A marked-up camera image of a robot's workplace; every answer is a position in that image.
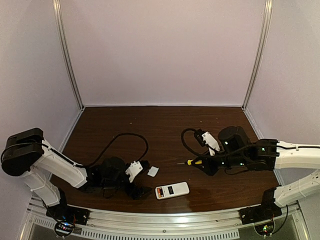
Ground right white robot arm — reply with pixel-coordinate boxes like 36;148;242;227
186;126;320;208

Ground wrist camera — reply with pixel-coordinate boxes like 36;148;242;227
125;160;150;183
194;128;221;157

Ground left aluminium frame post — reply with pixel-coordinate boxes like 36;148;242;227
52;0;85;110

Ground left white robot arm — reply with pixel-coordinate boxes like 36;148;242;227
0;127;152;208

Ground front aluminium rail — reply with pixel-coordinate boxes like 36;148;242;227
18;197;309;240

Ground white battery cover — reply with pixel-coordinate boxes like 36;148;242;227
147;166;159;178

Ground white remote control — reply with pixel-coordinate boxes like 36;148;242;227
155;181;190;200

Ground aluminium frame post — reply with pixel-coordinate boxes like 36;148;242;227
242;0;273;111
52;0;85;110

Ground black camera cable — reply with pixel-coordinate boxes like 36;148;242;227
180;128;208;161
74;133;150;168

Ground yellow handled screwdriver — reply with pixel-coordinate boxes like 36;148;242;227
177;159;203;166

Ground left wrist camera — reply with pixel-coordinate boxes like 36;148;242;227
125;160;150;183

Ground right aluminium frame post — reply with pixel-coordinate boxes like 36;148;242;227
242;0;273;111

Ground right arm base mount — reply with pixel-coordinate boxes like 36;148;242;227
238;204;282;238

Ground left black camera cable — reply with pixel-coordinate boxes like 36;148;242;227
74;133;150;168

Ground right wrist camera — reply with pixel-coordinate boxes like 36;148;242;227
194;128;221;157

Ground right black camera cable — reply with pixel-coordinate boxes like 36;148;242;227
180;128;208;161

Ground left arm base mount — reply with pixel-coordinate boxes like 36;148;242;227
43;204;90;239

